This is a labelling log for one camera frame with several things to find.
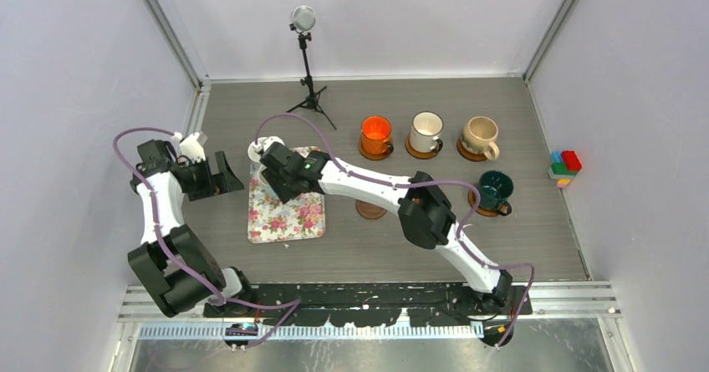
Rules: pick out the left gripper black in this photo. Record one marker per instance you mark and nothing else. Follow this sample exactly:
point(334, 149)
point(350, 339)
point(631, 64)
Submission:
point(222, 182)

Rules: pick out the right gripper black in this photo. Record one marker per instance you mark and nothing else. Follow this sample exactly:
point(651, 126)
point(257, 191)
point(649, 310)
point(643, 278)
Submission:
point(284, 193)

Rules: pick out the floral serving tray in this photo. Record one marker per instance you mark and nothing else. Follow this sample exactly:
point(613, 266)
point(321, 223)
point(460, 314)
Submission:
point(269, 220)

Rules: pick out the dark walnut small coaster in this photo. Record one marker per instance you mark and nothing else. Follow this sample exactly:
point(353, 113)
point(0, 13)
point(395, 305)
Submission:
point(369, 211)

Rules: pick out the orange mug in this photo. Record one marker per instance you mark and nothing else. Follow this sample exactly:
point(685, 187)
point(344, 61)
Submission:
point(376, 127)

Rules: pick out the glossy brown wooden coaster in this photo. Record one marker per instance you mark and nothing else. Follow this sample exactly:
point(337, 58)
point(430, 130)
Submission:
point(375, 150)

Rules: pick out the light brown wooden coaster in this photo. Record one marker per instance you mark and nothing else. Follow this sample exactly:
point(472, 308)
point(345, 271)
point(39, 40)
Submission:
point(423, 155)

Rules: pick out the cream brown-rim mug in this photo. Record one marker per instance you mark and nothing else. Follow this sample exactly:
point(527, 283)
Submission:
point(425, 133)

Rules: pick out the small orange-brown coaster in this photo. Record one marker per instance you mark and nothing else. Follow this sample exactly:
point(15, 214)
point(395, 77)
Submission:
point(481, 211)

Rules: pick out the orange-brown wooden coaster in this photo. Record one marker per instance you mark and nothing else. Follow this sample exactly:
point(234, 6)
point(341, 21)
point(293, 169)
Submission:
point(466, 154)

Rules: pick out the beige mug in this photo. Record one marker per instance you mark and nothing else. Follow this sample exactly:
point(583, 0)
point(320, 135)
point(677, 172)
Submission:
point(479, 136)

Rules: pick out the dark green mug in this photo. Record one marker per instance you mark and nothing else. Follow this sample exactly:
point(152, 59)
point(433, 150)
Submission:
point(495, 188)

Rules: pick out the light blue white mug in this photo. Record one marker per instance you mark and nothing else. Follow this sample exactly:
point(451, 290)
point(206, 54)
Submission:
point(264, 185)

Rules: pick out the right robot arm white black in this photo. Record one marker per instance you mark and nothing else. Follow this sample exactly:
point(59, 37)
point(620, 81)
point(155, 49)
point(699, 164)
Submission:
point(423, 209)

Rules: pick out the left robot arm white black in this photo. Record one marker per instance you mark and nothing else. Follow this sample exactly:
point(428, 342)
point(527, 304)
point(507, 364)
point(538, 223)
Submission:
point(173, 265)

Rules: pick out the microphone on black tripod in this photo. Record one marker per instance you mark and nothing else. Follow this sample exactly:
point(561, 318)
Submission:
point(302, 20)

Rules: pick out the colourful toy brick stack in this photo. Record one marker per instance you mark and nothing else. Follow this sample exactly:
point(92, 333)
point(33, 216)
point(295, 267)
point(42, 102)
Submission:
point(564, 167)

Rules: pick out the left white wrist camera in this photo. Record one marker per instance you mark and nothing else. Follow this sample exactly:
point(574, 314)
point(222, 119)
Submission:
point(191, 146)

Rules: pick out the aluminium frame rail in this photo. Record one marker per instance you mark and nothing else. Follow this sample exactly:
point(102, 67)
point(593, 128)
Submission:
point(236, 324)

